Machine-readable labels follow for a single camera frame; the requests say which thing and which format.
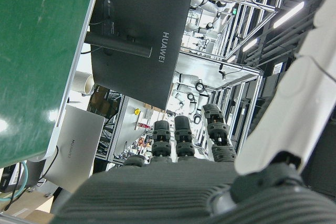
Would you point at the green conveyor belt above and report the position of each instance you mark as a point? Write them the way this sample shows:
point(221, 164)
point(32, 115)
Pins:
point(34, 51)

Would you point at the aluminium frame enclosure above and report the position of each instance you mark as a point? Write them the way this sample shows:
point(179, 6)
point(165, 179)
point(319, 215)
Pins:
point(210, 72)

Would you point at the silver Huawei laptop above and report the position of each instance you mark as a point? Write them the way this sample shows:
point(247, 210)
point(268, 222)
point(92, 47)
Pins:
point(76, 145)

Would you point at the black Huawei monitor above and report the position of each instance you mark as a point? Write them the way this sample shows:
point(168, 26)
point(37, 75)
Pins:
point(136, 11)

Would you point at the white cup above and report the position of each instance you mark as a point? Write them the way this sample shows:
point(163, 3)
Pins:
point(82, 82)

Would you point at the long ceiling light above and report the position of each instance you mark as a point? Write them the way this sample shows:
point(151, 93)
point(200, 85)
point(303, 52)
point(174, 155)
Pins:
point(288, 14)
point(231, 58)
point(250, 44)

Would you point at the aluminium conveyor frame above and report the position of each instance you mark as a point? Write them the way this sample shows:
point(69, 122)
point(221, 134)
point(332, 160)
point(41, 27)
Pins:
point(68, 95)

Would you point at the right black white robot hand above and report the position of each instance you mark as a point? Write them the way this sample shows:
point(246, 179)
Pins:
point(157, 190)

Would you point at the yellow round button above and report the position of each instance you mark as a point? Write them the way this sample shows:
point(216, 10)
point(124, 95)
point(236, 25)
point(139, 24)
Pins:
point(136, 111)

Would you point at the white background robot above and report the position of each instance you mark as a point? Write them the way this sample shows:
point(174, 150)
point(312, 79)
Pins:
point(210, 6)
point(189, 78)

